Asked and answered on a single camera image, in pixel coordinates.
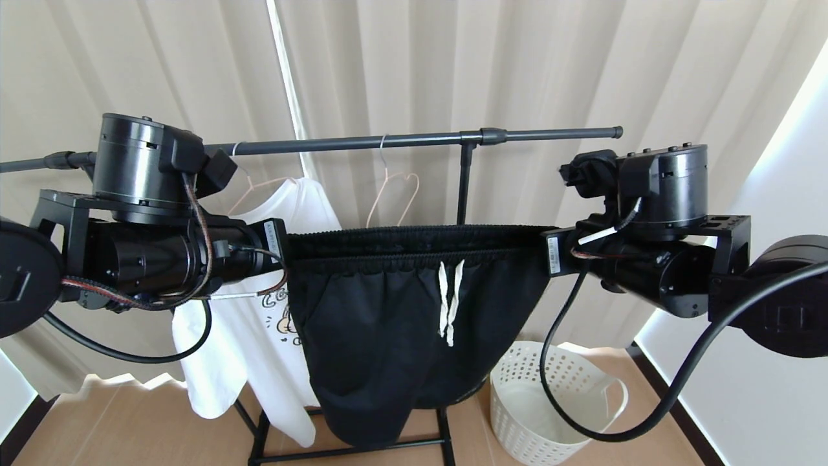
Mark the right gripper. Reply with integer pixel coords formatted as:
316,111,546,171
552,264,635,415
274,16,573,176
542,217,712,318

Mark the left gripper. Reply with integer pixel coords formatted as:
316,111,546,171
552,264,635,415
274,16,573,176
84,217,289,305

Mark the pink clothes hanger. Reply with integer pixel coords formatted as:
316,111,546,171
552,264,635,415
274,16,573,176
226,142,298,217
365,135,421,228

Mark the white printed t-shirt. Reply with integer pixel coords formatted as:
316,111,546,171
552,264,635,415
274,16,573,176
171,176,343,449

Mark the black garment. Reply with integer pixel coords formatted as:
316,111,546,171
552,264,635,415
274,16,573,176
285,223,557,449

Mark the white laundry basket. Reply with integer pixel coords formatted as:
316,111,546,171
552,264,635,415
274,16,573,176
490,341,629,466

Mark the black clothes rack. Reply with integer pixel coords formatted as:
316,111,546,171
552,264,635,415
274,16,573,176
0,126,624,466

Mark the beige curtain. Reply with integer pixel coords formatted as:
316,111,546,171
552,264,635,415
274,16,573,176
0,0,828,399

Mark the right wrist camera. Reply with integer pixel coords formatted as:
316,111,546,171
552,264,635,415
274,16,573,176
560,150,620,198

